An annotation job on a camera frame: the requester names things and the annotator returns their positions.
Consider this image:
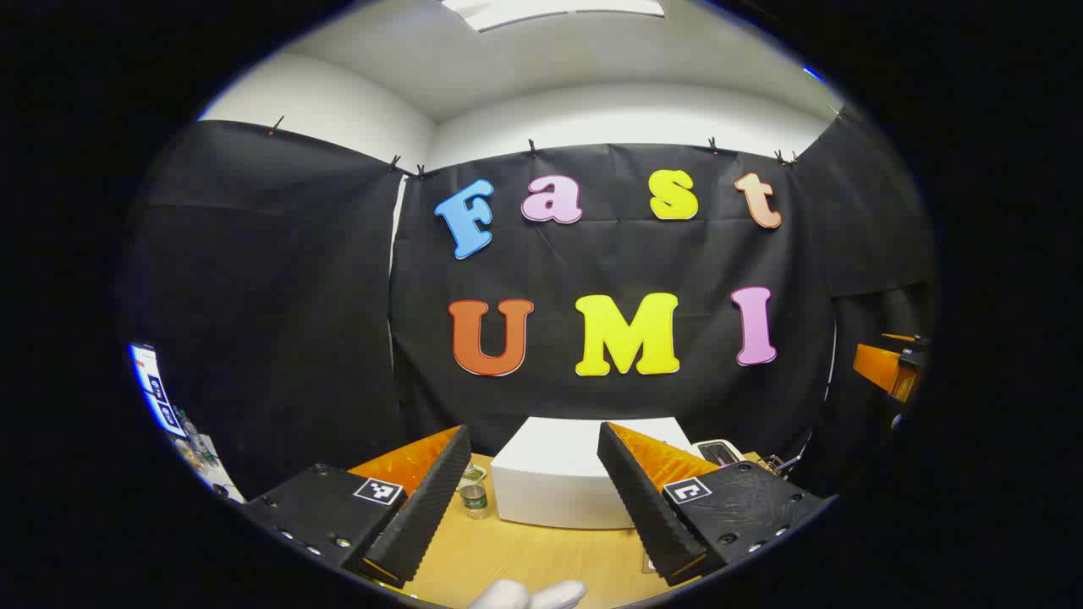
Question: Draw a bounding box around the ceiling light panel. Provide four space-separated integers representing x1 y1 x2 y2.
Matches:
440 0 669 33

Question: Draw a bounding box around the white toaster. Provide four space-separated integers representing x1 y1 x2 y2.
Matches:
692 439 747 468

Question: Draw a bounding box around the clear plastic water bottle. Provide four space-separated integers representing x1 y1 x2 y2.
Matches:
457 464 490 520

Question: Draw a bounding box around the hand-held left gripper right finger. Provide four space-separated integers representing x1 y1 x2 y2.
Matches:
597 422 834 586

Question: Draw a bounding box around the white printed board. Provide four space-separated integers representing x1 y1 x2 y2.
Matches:
129 343 246 506

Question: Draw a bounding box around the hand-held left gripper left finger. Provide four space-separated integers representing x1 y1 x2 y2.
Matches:
244 425 472 589

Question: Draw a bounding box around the white microwave oven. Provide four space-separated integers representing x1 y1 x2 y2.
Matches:
491 416 703 530

